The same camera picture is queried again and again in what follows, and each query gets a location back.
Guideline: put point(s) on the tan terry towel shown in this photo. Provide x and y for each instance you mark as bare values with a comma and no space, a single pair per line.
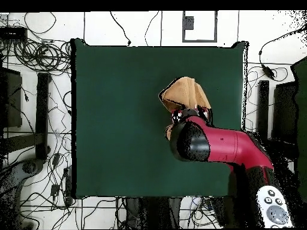
184,93

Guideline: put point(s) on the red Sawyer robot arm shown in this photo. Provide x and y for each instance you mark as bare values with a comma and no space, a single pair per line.
227,143

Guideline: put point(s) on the flat black device box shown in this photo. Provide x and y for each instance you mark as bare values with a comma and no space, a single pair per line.
13,33

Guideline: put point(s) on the dark green table cloth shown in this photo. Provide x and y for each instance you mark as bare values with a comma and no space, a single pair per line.
108,71

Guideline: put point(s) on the small dark grey box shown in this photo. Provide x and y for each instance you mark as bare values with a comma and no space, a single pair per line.
189,22

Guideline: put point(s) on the black stand column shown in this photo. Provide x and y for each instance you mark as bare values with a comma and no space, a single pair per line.
153,213

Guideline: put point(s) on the dark rectangular box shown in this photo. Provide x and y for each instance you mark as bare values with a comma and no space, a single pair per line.
285,112
10,95

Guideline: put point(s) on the small black power adapter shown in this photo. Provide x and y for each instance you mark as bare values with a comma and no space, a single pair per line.
54,190
56,159

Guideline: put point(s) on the black power strip with plugs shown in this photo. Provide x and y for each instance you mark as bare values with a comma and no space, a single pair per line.
68,186

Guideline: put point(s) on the grey square floor frame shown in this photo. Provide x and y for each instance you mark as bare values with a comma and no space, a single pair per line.
199,41

